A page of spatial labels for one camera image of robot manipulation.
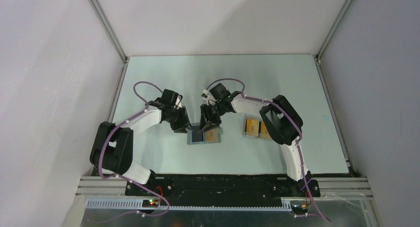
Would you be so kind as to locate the gold card stack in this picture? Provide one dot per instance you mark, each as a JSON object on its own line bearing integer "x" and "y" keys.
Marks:
{"x": 264, "y": 134}

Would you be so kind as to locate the aluminium frame post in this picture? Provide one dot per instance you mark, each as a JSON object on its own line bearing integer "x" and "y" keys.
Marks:
{"x": 334, "y": 27}
{"x": 104, "y": 21}

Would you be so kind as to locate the gold credit card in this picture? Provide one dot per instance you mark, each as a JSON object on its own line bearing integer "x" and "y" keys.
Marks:
{"x": 212, "y": 136}

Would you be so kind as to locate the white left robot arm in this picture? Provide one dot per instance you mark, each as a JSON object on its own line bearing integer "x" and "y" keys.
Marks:
{"x": 113, "y": 146}

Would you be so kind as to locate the right aluminium frame post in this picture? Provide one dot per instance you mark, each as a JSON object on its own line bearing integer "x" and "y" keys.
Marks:
{"x": 334, "y": 27}

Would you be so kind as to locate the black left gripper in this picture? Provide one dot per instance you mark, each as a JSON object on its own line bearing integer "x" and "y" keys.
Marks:
{"x": 183, "y": 124}

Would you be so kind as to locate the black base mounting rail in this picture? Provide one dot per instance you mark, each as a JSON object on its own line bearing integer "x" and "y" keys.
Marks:
{"x": 222, "y": 190}

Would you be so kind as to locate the white slotted cable duct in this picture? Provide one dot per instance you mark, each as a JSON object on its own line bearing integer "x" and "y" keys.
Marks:
{"x": 142, "y": 204}

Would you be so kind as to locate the left aluminium frame post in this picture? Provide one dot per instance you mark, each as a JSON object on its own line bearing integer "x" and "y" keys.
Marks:
{"x": 104, "y": 21}

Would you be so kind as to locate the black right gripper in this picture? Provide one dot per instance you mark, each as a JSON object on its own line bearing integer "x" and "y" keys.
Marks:
{"x": 206, "y": 118}

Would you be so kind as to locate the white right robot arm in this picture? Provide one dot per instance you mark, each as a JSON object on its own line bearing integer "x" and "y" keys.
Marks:
{"x": 281, "y": 121}

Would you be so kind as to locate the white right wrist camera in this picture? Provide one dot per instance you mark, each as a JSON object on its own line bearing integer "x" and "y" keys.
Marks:
{"x": 206, "y": 94}

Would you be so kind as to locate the clear plastic card box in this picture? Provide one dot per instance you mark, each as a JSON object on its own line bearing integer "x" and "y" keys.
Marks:
{"x": 251, "y": 116}

